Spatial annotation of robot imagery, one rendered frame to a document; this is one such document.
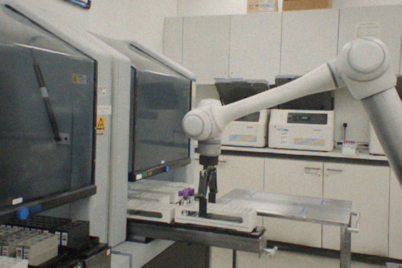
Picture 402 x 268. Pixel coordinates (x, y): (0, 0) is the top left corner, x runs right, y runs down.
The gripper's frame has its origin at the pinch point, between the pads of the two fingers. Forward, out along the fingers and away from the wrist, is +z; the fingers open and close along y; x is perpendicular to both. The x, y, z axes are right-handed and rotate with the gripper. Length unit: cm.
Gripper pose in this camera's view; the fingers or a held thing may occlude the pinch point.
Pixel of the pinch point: (207, 208)
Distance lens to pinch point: 165.4
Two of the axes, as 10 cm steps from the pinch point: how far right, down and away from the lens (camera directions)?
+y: 3.3, -0.1, 9.4
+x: -9.4, -0.3, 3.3
